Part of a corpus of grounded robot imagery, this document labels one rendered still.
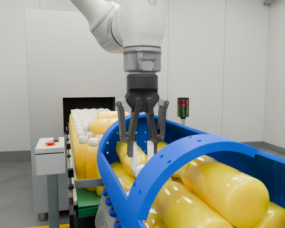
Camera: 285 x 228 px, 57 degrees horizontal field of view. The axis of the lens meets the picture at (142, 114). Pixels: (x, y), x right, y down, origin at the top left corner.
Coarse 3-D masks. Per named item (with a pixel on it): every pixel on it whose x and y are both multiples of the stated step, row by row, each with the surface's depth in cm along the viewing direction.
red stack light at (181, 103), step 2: (178, 100) 136; (180, 100) 135; (182, 100) 134; (184, 100) 134; (186, 100) 134; (188, 100) 135; (178, 102) 136; (180, 102) 135; (182, 102) 134; (184, 102) 134; (186, 102) 135; (188, 102) 135; (178, 104) 136; (180, 104) 135; (182, 104) 135; (184, 104) 134; (186, 104) 135; (188, 104) 136; (178, 106) 136; (180, 106) 135; (182, 106) 135; (184, 106) 135; (186, 106) 135; (188, 106) 136
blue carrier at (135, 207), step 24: (144, 120) 86; (168, 120) 80; (144, 144) 86; (168, 144) 46; (192, 144) 42; (216, 144) 41; (240, 144) 42; (144, 168) 44; (168, 168) 39; (240, 168) 57; (264, 168) 47; (120, 192) 49; (144, 192) 39; (120, 216) 48; (144, 216) 39
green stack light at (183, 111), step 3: (177, 108) 137; (180, 108) 135; (183, 108) 135; (186, 108) 135; (177, 111) 137; (180, 111) 135; (183, 111) 135; (186, 111) 135; (177, 114) 137; (180, 114) 136; (183, 114) 135; (186, 114) 135
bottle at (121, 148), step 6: (120, 144) 80; (126, 144) 77; (120, 150) 77; (126, 150) 73; (138, 150) 71; (120, 156) 75; (126, 156) 70; (138, 156) 68; (144, 156) 69; (126, 162) 69; (138, 162) 67; (144, 162) 68; (126, 168) 69; (132, 174) 68
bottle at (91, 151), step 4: (92, 144) 105; (96, 144) 105; (88, 148) 105; (92, 148) 104; (96, 148) 105; (88, 152) 104; (92, 152) 104; (96, 152) 104; (88, 156) 104; (92, 156) 103; (88, 160) 104; (92, 160) 104; (88, 164) 104; (92, 164) 104; (88, 168) 104; (92, 168) 104; (88, 172) 104; (92, 172) 104; (88, 176) 105; (92, 176) 104; (88, 188) 105; (92, 188) 105
